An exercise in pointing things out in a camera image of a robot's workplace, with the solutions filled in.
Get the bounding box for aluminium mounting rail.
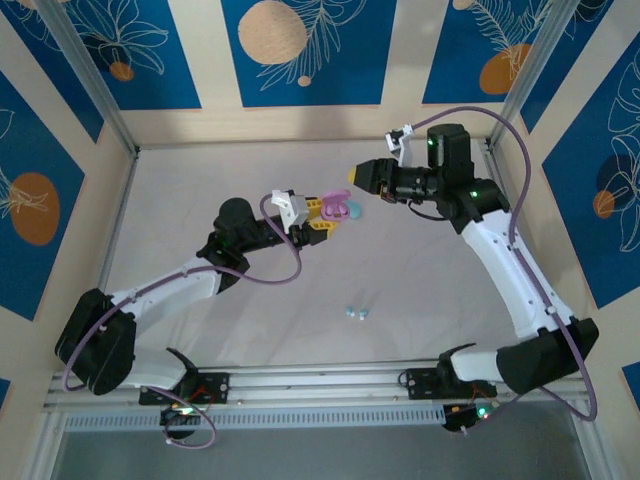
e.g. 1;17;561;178
42;358;594;414

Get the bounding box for aluminium frame post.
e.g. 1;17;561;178
37;0;140;157
487;0;586;151

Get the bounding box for grey slotted cable duct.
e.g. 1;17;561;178
63;403;449;432

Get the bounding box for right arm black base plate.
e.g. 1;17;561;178
403;367;498;401

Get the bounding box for aluminium table side rail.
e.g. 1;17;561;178
72;149;141;372
479;139;566;361

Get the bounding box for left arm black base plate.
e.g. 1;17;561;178
138;372;231;406

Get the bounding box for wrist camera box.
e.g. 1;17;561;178
383;125;415;167
269;188;312;234

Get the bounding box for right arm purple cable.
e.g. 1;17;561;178
408;106;599;436

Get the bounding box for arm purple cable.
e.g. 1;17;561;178
62;195;303;449
408;106;599;436

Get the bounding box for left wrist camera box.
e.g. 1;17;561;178
269;188;312;234

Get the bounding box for aluminium frame leg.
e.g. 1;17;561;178
19;412;69;480
567;399;619;480

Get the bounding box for pink earbud charging case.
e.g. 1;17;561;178
319;187;354;222

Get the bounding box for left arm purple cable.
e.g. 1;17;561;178
62;195;303;449

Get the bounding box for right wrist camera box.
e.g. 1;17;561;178
383;125;415;167

